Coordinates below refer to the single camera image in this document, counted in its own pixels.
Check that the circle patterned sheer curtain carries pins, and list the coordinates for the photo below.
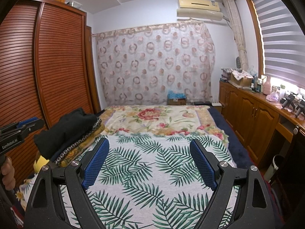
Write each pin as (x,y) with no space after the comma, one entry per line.
(154,64)

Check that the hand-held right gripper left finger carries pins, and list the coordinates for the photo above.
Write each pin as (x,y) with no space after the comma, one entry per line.
(95,164)

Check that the clear storage box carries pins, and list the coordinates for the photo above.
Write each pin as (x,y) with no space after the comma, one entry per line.
(73,3)

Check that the blue crumpled cloth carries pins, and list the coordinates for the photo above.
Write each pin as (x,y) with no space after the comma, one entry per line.
(176,94)

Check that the wooden sideboard cabinet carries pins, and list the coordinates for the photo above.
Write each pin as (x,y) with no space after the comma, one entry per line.
(247,114)

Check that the yellow plush toy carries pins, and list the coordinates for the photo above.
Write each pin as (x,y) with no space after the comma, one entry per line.
(39,163)

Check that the pink small container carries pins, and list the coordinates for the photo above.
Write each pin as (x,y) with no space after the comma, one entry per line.
(272,96)

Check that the teal small bottle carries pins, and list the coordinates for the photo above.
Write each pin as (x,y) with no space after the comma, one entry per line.
(258,85)

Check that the stack of folded clothes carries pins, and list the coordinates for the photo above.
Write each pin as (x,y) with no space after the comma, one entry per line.
(62,153)

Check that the striped zebra window blind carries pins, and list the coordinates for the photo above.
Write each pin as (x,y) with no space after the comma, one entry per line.
(281,40)

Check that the wooden window frame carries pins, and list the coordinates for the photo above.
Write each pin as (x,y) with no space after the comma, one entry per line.
(256,33)

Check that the flat black device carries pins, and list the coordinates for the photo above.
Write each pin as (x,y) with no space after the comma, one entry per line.
(202,103)

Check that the person's left hand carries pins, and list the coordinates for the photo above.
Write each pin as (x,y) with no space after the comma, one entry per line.
(7,171)

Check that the floral blanket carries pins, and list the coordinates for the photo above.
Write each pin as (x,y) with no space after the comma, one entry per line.
(147,116)

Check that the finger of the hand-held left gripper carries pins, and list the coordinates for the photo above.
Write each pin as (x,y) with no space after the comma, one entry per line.
(28,120)
(35,124)

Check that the pink bottle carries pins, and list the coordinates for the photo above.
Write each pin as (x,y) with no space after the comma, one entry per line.
(267,85)

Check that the stack of folded cloths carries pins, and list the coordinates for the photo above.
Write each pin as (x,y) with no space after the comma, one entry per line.
(226,74)

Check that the palm leaf printed sheet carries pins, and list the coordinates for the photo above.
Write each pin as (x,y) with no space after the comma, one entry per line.
(147,167)

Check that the navy blue blanket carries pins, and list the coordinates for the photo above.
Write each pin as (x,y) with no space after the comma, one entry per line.
(228,128)

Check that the black chair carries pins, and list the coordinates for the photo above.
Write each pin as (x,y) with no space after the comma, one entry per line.
(293,162)

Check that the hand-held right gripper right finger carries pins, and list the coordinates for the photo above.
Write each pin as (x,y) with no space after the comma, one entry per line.
(203,165)

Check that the beige wall air conditioner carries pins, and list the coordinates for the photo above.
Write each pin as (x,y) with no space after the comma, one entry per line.
(200,10)

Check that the open cardboard box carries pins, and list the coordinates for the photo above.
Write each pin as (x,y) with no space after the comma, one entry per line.
(240,80)

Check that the brown louvered wardrobe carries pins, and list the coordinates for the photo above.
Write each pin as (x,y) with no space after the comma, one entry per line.
(59,64)

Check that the white trash bin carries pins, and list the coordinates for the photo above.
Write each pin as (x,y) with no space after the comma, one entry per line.
(274,169)

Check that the black printed t-shirt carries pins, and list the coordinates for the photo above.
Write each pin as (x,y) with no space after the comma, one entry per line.
(69,128)

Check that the dark oval ornament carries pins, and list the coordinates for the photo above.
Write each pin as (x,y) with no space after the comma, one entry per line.
(238,62)

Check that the small brown cardboard box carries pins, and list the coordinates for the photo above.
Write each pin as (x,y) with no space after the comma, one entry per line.
(176,101)

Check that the tied beige window curtain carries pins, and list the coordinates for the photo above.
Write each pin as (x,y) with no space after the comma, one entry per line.
(238,35)

